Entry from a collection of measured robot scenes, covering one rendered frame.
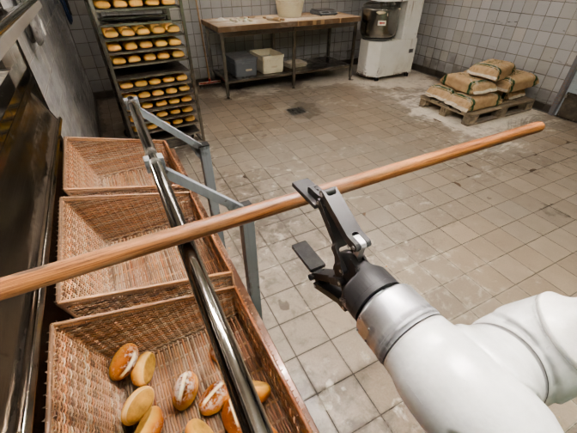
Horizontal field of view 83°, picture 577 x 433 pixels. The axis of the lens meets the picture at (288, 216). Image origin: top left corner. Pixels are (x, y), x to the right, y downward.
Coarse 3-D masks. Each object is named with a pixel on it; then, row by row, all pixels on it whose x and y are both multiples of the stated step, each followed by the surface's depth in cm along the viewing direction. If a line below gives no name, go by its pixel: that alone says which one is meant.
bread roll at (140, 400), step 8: (136, 392) 86; (144, 392) 87; (152, 392) 88; (128, 400) 84; (136, 400) 85; (144, 400) 86; (152, 400) 88; (128, 408) 83; (136, 408) 84; (144, 408) 86; (128, 416) 82; (136, 416) 84; (128, 424) 82
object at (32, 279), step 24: (480, 144) 79; (384, 168) 68; (408, 168) 70; (216, 216) 55; (240, 216) 56; (264, 216) 58; (144, 240) 50; (168, 240) 51; (192, 240) 54; (48, 264) 46; (72, 264) 47; (96, 264) 48; (0, 288) 43; (24, 288) 44
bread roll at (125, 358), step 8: (128, 344) 93; (120, 352) 91; (128, 352) 91; (136, 352) 92; (112, 360) 90; (120, 360) 89; (128, 360) 90; (136, 360) 92; (112, 368) 89; (120, 368) 89; (128, 368) 89; (112, 376) 88; (120, 376) 89
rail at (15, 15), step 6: (24, 0) 113; (30, 0) 116; (36, 0) 128; (18, 6) 96; (24, 6) 102; (30, 6) 111; (12, 12) 86; (18, 12) 92; (24, 12) 99; (0, 18) 77; (6, 18) 78; (12, 18) 83; (18, 18) 89; (0, 24) 71; (6, 24) 76; (12, 24) 81; (0, 30) 69
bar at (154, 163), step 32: (128, 96) 114; (160, 160) 79; (160, 192) 68; (192, 256) 52; (256, 256) 113; (192, 288) 48; (256, 288) 123; (224, 320) 43; (224, 352) 39; (256, 416) 34
